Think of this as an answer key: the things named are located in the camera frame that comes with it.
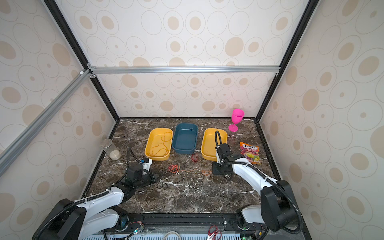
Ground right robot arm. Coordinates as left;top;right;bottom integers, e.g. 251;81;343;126
212;131;304;234

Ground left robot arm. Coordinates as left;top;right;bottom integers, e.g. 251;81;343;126
32;158;158;240

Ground right yellow plastic bin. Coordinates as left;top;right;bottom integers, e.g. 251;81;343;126
201;128;228;162

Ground yellow plastic bin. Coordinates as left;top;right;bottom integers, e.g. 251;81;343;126
145;128;173;161
201;128;228;162

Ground colourful snack bag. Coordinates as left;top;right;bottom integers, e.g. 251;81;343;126
240;142;261;165

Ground clear jar with white powder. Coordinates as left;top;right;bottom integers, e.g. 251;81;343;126
101;139;122;161

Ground left yellow plastic bin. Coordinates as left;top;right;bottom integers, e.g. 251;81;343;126
145;128;173;161

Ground teal plastic bin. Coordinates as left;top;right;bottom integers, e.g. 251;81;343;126
172;123;198;155

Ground pink plastic goblet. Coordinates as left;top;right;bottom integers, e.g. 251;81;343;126
229;109;245;132

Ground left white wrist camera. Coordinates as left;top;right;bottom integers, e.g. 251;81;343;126
141;158;153;172

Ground red handled scissors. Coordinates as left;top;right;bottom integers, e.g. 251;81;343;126
207;225;222;240

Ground horizontal aluminium rail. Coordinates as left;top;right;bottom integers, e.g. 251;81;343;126
87;65;281;75

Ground diagonal aluminium rail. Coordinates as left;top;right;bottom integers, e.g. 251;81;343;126
1;70;91;175

